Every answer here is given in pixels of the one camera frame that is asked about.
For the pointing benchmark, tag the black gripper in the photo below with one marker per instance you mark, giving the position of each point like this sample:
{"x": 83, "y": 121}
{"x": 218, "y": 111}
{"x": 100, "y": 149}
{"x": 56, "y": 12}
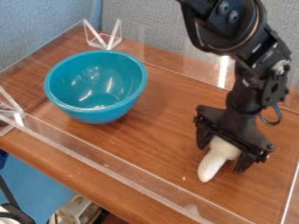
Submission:
{"x": 238, "y": 129}

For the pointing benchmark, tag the white mushroom with brown cap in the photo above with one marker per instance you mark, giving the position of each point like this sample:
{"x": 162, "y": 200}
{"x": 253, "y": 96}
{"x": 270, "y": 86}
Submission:
{"x": 222, "y": 152}

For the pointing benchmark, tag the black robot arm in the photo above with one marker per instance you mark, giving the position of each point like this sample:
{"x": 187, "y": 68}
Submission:
{"x": 230, "y": 27}

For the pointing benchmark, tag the blue bowl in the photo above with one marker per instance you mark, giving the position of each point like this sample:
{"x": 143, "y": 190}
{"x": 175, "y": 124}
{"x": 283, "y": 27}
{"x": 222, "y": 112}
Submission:
{"x": 95, "y": 85}

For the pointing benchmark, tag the white power strip under table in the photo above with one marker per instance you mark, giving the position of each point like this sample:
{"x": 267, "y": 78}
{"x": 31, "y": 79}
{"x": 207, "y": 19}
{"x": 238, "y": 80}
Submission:
{"x": 78, "y": 211}

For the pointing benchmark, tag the black chair part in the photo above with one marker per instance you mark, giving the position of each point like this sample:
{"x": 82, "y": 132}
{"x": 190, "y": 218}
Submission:
{"x": 11, "y": 213}

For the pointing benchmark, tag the clear acrylic barrier wall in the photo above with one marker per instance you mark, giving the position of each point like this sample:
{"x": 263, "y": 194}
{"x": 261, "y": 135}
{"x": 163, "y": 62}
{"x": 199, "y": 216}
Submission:
{"x": 135, "y": 165}

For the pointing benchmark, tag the clear acrylic corner bracket back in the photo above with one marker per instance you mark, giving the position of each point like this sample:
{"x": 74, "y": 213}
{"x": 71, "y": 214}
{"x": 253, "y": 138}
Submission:
{"x": 99, "y": 39}

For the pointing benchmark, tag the clear acrylic corner bracket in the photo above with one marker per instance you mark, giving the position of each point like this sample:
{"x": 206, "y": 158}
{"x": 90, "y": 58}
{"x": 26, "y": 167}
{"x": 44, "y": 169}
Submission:
{"x": 11, "y": 113}
{"x": 99, "y": 39}

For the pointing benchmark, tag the clear acrylic corner bracket left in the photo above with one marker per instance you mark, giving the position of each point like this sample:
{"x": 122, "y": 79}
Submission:
{"x": 11, "y": 113}

